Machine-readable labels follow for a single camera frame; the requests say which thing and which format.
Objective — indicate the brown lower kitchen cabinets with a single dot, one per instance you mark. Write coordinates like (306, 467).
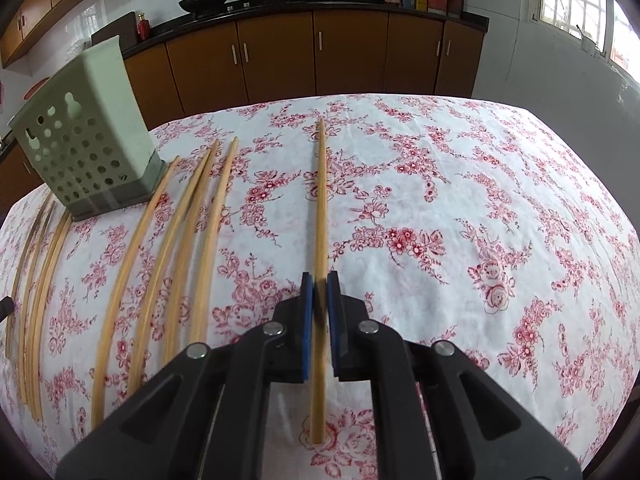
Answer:
(306, 51)

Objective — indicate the green perforated utensil holder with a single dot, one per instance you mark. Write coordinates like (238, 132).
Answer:
(84, 134)

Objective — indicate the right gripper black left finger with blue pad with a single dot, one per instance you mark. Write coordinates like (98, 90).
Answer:
(203, 415)

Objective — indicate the window right wall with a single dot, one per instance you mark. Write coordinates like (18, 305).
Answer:
(602, 28)

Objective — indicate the floral red white tablecloth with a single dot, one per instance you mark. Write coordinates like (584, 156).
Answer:
(451, 219)

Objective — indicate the red bottle on counter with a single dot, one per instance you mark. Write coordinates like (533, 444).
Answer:
(143, 27)

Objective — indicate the brown cutting board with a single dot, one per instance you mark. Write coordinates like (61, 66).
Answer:
(125, 28)

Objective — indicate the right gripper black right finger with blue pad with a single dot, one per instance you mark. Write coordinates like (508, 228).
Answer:
(437, 415)

